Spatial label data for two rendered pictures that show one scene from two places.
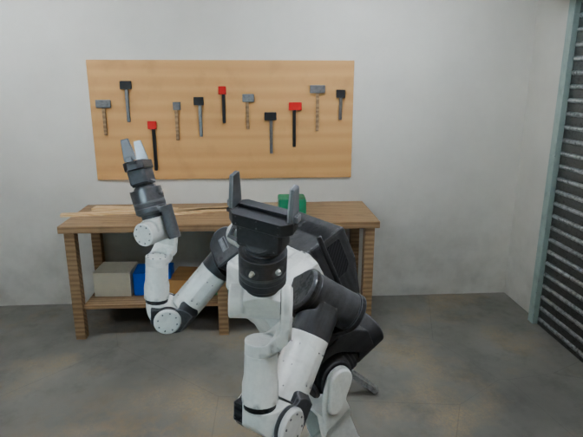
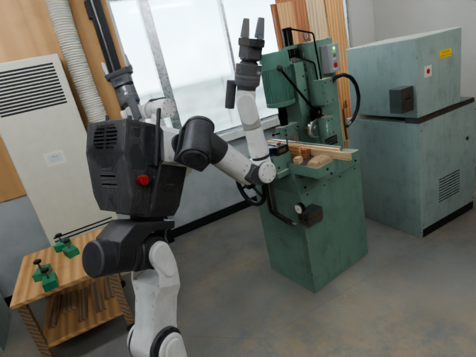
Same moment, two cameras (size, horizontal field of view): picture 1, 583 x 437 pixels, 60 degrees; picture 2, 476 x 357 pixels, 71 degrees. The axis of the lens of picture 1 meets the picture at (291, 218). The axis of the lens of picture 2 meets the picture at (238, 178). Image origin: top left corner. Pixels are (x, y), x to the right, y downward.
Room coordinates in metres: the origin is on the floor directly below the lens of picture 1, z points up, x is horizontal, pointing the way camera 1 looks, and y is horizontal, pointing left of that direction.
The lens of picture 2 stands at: (2.46, -0.10, 1.52)
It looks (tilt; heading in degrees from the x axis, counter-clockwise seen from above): 19 degrees down; 160
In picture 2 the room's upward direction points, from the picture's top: 12 degrees counter-clockwise
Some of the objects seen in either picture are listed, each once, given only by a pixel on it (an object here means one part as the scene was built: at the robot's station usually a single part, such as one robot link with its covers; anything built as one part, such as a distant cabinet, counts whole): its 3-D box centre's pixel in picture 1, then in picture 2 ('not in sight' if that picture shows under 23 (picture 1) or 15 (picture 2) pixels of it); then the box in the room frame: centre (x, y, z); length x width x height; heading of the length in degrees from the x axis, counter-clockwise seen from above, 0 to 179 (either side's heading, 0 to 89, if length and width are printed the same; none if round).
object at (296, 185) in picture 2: not in sight; (304, 166); (0.62, 1.05, 0.76); 0.57 x 0.45 x 0.09; 102
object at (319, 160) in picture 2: not in sight; (319, 159); (0.99, 0.91, 0.92); 0.14 x 0.09 x 0.04; 102
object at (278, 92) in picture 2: not in sight; (277, 79); (0.64, 0.93, 1.35); 0.18 x 0.18 x 0.31
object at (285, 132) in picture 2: not in sight; (287, 131); (0.64, 0.95, 1.03); 0.14 x 0.07 x 0.09; 102
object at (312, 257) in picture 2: not in sight; (312, 219); (0.62, 1.04, 0.36); 0.58 x 0.45 x 0.71; 102
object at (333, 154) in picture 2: not in sight; (308, 151); (0.81, 0.96, 0.92); 0.60 x 0.02 x 0.04; 12
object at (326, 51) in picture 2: not in sight; (330, 58); (0.71, 1.27, 1.40); 0.10 x 0.06 x 0.16; 102
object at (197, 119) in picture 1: (224, 120); not in sight; (3.95, 0.52, 1.50); 2.00 x 0.04 x 0.90; 94
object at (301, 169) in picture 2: not in sight; (286, 163); (0.75, 0.84, 0.87); 0.61 x 0.30 x 0.06; 12
